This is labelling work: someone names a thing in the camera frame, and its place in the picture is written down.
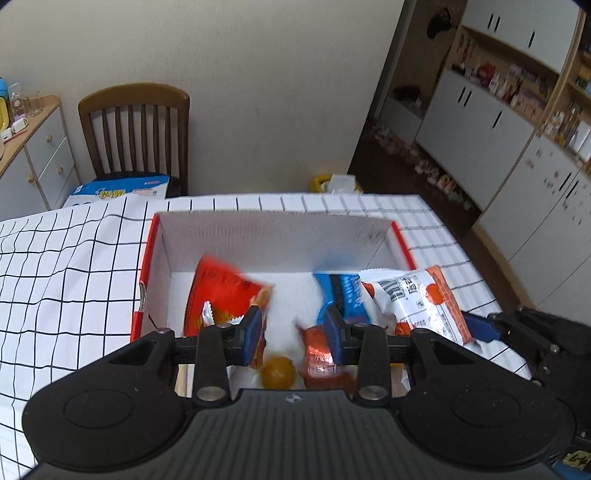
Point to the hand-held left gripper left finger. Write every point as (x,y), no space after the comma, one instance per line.
(254,334)

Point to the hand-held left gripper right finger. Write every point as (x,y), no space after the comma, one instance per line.
(333,334)

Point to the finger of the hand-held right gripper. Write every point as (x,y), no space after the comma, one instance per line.
(482,326)

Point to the orange sausage packet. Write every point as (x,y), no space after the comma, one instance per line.
(316,344)

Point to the orange ball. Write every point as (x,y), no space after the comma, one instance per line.
(277,371)

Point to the blue cookie packet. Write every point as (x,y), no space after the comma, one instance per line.
(346,290)

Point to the white orange snack packet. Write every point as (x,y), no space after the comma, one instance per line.
(415,300)

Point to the white cardboard box red trim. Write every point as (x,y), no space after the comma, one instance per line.
(277,240)

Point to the red orange snack packet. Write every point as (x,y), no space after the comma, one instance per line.
(217,286)

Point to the yellow trash bin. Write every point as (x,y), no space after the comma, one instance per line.
(318,183)

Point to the row of small shoes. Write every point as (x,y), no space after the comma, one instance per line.
(425,166)

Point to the blue white carton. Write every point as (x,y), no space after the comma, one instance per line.
(115,189)

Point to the brown wooden chair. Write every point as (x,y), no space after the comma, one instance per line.
(134,94)

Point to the grey wooden sideboard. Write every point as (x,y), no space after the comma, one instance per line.
(51,138)

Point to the dark hat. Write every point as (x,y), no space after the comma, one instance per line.
(438,23)

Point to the clear glass cup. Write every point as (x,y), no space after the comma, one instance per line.
(36,104)

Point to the blue yellow lunch bag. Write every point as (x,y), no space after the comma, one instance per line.
(2,106)

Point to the white wooden wall cabinet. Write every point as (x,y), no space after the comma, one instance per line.
(471,124)

